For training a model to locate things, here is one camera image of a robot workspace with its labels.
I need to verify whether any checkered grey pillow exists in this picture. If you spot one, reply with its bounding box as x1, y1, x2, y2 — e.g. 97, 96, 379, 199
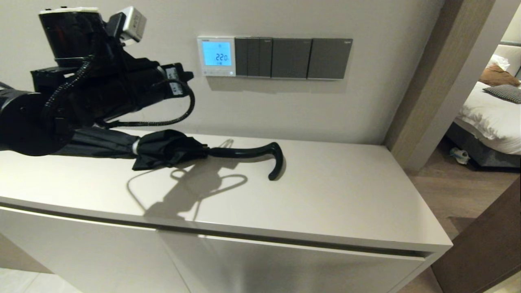
483, 84, 521, 105

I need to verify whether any brown cushion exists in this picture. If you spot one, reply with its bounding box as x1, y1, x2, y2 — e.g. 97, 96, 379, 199
478, 64, 521, 88

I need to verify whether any white cabinet door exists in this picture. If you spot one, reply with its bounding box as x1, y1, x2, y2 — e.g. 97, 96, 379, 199
0, 206, 192, 293
157, 229, 427, 293

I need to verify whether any white sideboard cabinet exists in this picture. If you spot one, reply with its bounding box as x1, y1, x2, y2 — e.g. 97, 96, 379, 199
0, 124, 453, 293

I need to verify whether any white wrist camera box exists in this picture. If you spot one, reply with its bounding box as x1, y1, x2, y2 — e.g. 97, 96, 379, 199
107, 6, 147, 46

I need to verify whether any black umbrella with hooked handle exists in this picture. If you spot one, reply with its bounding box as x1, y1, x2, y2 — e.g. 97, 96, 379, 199
53, 126, 284, 181

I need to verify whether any small white pillow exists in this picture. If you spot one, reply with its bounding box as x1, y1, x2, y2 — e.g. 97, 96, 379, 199
486, 54, 511, 72

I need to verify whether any brown wooden door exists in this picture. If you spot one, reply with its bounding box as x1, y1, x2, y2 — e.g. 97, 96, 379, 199
431, 178, 521, 293

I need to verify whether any black looping gripper cable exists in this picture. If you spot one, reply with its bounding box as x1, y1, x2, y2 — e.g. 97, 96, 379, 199
96, 79, 196, 128

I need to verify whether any grey single wall switch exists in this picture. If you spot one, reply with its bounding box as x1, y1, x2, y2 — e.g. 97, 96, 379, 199
307, 38, 353, 80
271, 38, 313, 79

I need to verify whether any white thermostat with blue screen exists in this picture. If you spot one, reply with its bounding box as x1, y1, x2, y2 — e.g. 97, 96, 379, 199
197, 36, 237, 77

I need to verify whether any black corrugated wrist cable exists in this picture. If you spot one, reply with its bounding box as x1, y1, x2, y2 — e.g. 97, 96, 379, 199
41, 60, 96, 122

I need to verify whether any bed with white duvet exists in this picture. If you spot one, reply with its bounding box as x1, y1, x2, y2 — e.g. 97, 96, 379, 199
445, 41, 521, 170

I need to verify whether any large white pillow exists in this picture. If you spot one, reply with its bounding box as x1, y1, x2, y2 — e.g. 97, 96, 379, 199
494, 44, 521, 79

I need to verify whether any grey triple rocker switch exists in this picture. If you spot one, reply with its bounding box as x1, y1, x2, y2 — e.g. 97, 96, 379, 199
235, 37, 273, 78

